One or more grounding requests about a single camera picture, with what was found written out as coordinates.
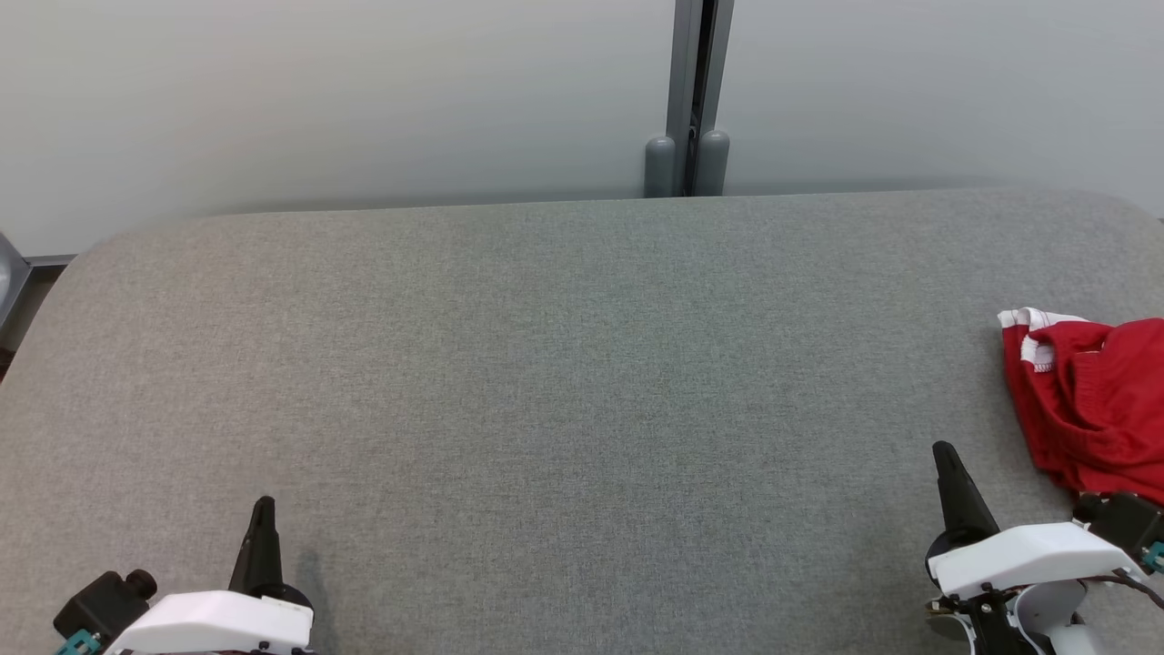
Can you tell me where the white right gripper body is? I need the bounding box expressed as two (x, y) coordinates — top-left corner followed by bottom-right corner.
(926, 520), (1144, 601)

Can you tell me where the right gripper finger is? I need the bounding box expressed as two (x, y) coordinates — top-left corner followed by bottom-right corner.
(931, 441), (1002, 548)

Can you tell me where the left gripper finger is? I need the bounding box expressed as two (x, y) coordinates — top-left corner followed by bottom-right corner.
(227, 496), (315, 609)

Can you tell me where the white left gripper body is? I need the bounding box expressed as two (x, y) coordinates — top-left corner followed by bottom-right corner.
(105, 589), (316, 655)

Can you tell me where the red shorts white stripe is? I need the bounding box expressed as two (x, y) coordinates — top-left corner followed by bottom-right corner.
(998, 307), (1164, 507)

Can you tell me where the right teal plug black cable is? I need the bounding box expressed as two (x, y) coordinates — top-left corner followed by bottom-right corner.
(1078, 541), (1164, 610)

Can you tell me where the grey metal frame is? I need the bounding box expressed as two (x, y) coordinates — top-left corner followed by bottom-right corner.
(0, 232), (35, 333)

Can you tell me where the grey cylinder post foot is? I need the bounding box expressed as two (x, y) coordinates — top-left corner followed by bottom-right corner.
(697, 130), (731, 197)
(644, 136), (677, 199)

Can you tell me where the grey partition post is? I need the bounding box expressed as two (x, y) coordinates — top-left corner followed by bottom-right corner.
(666, 0), (736, 197)

